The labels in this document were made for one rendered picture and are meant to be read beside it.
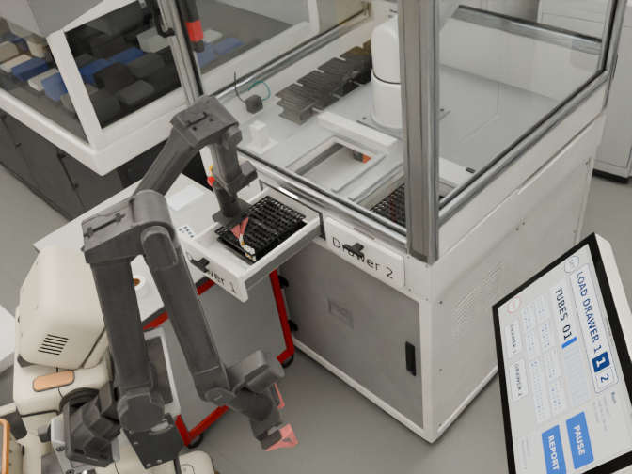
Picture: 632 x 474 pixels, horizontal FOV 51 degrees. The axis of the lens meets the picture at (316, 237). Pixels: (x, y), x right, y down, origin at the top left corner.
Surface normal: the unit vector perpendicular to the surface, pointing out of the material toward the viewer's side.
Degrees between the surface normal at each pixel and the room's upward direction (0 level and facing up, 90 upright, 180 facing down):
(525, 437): 50
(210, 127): 33
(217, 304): 90
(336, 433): 1
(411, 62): 90
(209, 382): 90
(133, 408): 90
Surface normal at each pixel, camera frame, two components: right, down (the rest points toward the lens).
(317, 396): -0.12, -0.74
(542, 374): -0.83, -0.47
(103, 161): 0.70, 0.40
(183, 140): -0.44, 0.26
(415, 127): -0.70, 0.54
